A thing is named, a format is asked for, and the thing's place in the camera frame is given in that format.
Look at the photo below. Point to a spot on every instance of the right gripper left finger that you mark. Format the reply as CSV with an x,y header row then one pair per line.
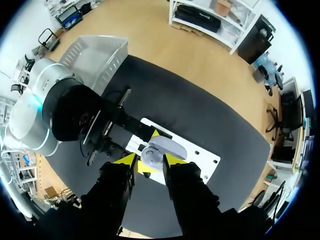
x,y
112,190

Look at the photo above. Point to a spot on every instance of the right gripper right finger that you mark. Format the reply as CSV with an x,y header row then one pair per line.
x,y
190,195

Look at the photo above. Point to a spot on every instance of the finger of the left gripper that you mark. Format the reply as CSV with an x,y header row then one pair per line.
x,y
118,151
140,128

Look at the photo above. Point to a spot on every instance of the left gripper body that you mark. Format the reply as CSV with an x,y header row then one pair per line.
x,y
72,110

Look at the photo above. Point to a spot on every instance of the pale lavender earbud case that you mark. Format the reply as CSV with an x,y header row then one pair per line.
x,y
170,148

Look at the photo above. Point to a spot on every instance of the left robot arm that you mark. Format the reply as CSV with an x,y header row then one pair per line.
x,y
27,117

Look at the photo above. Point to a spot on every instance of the white plate with black stands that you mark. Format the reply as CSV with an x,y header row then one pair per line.
x,y
200,161

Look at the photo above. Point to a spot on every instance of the grey slotted basket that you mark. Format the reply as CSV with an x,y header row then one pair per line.
x,y
100,57

